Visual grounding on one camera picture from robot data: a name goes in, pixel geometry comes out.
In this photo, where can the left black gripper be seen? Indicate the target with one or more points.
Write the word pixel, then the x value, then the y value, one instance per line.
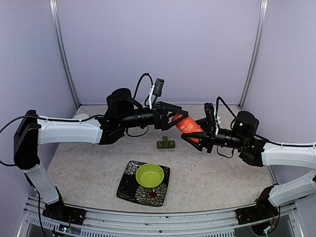
pixel 163 123

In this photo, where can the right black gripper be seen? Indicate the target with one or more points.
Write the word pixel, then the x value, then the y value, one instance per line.
pixel 207 137

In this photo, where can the green pill organizer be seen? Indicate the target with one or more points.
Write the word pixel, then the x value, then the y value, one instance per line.
pixel 165 143

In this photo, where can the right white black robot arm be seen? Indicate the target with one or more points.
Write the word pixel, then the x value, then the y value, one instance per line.
pixel 257 151

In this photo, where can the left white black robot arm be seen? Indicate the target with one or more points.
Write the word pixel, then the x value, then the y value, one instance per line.
pixel 123 112

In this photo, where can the lime green bowl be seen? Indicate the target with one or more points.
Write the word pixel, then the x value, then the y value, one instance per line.
pixel 149 175

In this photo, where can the black floral square plate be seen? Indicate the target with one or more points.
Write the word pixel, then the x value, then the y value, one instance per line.
pixel 130 190

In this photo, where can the white ceramic bowl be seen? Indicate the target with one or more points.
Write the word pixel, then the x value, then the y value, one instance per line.
pixel 81 117

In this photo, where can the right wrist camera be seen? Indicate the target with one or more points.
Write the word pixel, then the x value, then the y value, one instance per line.
pixel 209 112

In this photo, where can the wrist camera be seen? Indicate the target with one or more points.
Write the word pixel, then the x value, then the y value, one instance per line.
pixel 209 112
pixel 159 83

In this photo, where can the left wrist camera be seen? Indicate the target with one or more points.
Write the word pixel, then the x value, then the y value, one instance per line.
pixel 159 83

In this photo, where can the front aluminium rail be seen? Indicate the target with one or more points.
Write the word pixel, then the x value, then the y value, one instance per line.
pixel 109 223

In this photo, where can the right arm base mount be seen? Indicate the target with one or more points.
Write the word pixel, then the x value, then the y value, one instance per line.
pixel 256 213

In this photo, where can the right aluminium frame post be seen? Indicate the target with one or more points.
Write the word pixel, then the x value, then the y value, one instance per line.
pixel 255 53

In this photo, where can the aluminium frame post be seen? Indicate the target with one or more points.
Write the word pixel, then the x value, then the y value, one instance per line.
pixel 65 63
pixel 255 53

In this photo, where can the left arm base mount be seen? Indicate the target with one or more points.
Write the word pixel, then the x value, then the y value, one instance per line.
pixel 63 213

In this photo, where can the left aluminium frame post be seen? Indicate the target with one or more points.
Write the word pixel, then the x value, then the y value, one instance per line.
pixel 65 63

